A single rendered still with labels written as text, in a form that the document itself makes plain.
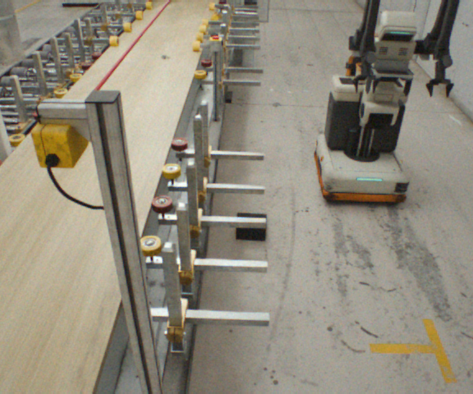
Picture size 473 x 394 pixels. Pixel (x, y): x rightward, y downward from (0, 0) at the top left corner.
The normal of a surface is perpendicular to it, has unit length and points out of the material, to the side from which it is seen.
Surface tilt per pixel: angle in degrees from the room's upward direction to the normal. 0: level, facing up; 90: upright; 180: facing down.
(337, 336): 0
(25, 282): 0
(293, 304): 0
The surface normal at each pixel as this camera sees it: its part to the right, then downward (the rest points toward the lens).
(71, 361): 0.02, -0.82
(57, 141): -0.03, 0.57
